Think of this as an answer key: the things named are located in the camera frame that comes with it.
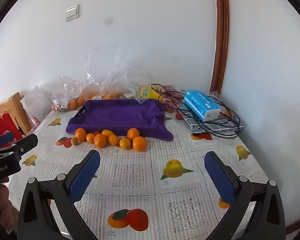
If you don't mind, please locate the clear bag of brown fruit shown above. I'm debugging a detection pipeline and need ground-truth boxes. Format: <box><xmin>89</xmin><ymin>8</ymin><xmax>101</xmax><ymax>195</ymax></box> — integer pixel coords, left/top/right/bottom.
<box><xmin>115</xmin><ymin>67</ymin><xmax>152</xmax><ymax>103</ymax></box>

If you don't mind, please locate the white light switch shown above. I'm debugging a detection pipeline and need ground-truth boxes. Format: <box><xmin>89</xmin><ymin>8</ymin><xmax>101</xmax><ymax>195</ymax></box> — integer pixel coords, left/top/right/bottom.
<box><xmin>65</xmin><ymin>4</ymin><xmax>79</xmax><ymax>22</ymax></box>

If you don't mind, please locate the brown wooden door frame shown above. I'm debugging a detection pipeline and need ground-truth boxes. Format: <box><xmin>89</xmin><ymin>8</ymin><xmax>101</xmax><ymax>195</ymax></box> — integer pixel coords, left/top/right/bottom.
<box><xmin>209</xmin><ymin>0</ymin><xmax>230</xmax><ymax>93</ymax></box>

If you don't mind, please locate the wooden chair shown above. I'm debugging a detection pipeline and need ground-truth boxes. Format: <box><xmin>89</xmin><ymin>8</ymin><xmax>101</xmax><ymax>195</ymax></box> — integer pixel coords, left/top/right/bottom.
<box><xmin>0</xmin><ymin>92</ymin><xmax>32</xmax><ymax>135</ymax></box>

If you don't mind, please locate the white plastic bag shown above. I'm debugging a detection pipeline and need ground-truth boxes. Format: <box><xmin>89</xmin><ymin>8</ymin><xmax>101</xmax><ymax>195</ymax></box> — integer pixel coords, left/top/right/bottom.
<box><xmin>20</xmin><ymin>85</ymin><xmax>55</xmax><ymax>128</ymax></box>

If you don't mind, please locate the black cable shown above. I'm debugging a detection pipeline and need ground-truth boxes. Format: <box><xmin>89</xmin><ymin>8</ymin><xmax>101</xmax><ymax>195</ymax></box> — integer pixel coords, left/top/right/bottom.
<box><xmin>151</xmin><ymin>84</ymin><xmax>242</xmax><ymax>138</ymax></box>

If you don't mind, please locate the blue tissue pack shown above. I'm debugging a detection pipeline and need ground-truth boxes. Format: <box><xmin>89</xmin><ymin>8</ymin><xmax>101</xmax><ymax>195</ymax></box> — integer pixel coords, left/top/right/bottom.
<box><xmin>183</xmin><ymin>90</ymin><xmax>222</xmax><ymax>122</ymax></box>

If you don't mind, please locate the grey checkered cloth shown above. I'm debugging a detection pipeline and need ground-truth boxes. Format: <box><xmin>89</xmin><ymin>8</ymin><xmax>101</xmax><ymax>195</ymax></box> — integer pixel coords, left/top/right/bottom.
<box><xmin>181</xmin><ymin>110</ymin><xmax>245</xmax><ymax>133</ymax></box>

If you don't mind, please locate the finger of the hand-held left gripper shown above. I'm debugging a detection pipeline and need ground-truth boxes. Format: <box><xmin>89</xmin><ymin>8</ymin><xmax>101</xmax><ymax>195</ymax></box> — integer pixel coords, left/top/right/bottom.
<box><xmin>0</xmin><ymin>133</ymin><xmax>39</xmax><ymax>164</ymax></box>
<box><xmin>0</xmin><ymin>131</ymin><xmax>15</xmax><ymax>150</ymax></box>

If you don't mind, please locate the bag of red fruit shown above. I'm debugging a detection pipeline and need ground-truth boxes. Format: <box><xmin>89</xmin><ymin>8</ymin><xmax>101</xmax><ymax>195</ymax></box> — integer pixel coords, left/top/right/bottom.
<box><xmin>160</xmin><ymin>85</ymin><xmax>188</xmax><ymax>113</ymax></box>

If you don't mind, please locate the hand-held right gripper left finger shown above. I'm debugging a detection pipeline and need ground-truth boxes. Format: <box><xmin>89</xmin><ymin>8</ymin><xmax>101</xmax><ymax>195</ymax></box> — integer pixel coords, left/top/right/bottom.
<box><xmin>17</xmin><ymin>149</ymin><xmax>102</xmax><ymax>240</ymax></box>

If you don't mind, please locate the clear bag of mandarins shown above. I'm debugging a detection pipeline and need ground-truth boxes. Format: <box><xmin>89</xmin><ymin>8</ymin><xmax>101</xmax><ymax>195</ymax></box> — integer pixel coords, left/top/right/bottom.
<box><xmin>51</xmin><ymin>74</ymin><xmax>87</xmax><ymax>112</ymax></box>
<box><xmin>82</xmin><ymin>46</ymin><xmax>130</xmax><ymax>102</ymax></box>

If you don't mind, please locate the wrapped banana bunch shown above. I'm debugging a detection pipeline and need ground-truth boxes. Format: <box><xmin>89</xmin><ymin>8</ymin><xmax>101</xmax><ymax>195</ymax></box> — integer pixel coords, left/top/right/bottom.
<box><xmin>139</xmin><ymin>85</ymin><xmax>163</xmax><ymax>100</ymax></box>

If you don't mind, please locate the purple towel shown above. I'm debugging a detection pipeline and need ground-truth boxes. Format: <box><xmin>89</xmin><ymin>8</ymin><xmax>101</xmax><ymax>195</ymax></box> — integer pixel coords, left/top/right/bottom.
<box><xmin>66</xmin><ymin>99</ymin><xmax>174</xmax><ymax>142</ymax></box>

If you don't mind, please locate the black tray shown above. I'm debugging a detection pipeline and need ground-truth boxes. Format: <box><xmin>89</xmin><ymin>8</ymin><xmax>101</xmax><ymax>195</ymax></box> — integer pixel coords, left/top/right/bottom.
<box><xmin>74</xmin><ymin>102</ymin><xmax>167</xmax><ymax>119</ymax></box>

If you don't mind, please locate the red paper bag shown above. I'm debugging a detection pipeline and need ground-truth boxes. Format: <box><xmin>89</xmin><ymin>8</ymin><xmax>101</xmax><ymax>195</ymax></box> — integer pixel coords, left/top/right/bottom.
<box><xmin>0</xmin><ymin>112</ymin><xmax>23</xmax><ymax>143</ymax></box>

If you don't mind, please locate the person's left hand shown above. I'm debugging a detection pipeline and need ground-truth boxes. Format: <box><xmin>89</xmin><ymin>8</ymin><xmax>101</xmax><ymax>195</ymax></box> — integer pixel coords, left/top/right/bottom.
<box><xmin>0</xmin><ymin>176</ymin><xmax>15</xmax><ymax>233</ymax></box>

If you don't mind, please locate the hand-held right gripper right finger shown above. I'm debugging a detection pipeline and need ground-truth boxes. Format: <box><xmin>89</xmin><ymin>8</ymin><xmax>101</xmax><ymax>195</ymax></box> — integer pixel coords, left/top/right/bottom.
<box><xmin>204</xmin><ymin>151</ymin><xmax>287</xmax><ymax>240</ymax></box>

